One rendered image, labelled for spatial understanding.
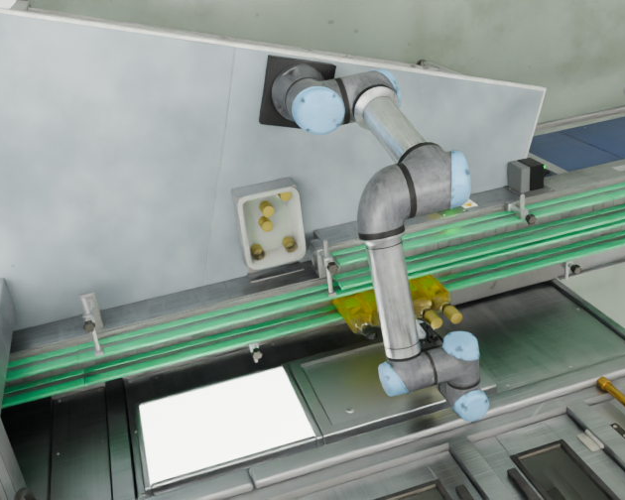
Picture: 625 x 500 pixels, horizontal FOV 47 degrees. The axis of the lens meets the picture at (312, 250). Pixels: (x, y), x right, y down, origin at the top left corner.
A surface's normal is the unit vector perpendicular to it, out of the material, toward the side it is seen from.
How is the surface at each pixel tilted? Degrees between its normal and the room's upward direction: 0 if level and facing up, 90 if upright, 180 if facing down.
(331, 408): 90
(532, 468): 90
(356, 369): 90
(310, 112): 10
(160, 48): 0
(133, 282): 0
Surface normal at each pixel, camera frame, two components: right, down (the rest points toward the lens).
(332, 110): 0.12, 0.44
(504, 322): -0.11, -0.88
